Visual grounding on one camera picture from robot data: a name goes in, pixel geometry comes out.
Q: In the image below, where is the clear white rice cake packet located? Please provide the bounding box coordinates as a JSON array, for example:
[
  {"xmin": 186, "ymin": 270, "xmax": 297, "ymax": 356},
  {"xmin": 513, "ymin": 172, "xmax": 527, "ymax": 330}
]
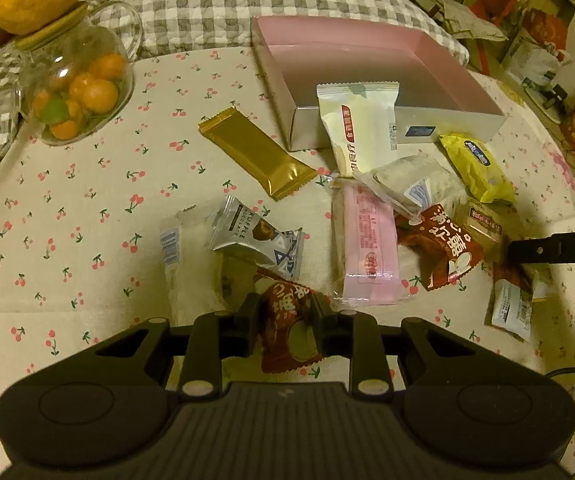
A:
[{"xmin": 159, "ymin": 202, "xmax": 226, "ymax": 325}]

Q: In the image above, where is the dark red snack packet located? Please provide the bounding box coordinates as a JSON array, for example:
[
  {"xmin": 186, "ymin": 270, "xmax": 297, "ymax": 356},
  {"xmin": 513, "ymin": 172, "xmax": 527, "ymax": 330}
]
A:
[
  {"xmin": 254, "ymin": 269, "xmax": 322, "ymax": 374},
  {"xmin": 396, "ymin": 204, "xmax": 484, "ymax": 292}
]

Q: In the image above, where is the small white labelled packet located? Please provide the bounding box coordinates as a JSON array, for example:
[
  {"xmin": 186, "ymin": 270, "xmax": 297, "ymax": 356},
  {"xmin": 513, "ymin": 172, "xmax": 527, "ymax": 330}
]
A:
[{"xmin": 489, "ymin": 262, "xmax": 557, "ymax": 341}]

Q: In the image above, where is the pink wafer snack packet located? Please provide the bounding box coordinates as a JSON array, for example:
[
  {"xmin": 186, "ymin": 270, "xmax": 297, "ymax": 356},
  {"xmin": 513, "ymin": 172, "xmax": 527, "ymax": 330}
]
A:
[{"xmin": 332, "ymin": 179, "xmax": 405, "ymax": 308}]

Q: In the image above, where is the small brown biscuit packet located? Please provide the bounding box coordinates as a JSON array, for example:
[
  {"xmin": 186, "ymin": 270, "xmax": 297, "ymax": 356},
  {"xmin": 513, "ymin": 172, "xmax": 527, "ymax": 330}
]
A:
[{"xmin": 455, "ymin": 198, "xmax": 504, "ymax": 254}]

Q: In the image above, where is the yellow noodle snack packet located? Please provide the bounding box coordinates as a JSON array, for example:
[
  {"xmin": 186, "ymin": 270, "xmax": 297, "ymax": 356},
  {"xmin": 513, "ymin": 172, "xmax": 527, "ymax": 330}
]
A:
[{"xmin": 439, "ymin": 132, "xmax": 515, "ymax": 204}]

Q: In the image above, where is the pink cardboard box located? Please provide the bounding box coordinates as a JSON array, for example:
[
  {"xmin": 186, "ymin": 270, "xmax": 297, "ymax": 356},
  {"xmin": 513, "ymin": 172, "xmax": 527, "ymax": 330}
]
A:
[{"xmin": 252, "ymin": 16, "xmax": 505, "ymax": 152}]

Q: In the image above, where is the cream white snack packet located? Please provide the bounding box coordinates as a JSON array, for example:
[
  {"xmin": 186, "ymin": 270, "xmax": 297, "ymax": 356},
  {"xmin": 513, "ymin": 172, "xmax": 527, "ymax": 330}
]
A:
[{"xmin": 317, "ymin": 81, "xmax": 399, "ymax": 178}]

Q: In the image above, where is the silver truffle chocolate packet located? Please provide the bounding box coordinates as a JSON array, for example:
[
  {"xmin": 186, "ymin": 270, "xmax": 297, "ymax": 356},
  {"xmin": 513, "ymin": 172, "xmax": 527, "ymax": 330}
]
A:
[{"xmin": 209, "ymin": 196, "xmax": 305, "ymax": 281}]

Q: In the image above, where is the gold foil snack bar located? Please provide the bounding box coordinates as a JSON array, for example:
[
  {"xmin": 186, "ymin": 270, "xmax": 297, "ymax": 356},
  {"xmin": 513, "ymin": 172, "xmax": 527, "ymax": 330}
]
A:
[{"xmin": 198, "ymin": 107, "xmax": 317, "ymax": 200}]

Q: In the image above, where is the white plastic bag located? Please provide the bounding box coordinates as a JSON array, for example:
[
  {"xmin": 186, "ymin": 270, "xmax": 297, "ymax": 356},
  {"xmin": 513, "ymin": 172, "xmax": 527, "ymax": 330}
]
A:
[{"xmin": 503, "ymin": 39, "xmax": 567, "ymax": 90}]

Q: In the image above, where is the glass jar with oranges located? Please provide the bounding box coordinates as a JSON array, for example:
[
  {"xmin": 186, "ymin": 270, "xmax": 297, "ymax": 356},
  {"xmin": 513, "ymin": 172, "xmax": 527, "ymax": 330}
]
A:
[{"xmin": 14, "ymin": 1, "xmax": 143, "ymax": 146}]

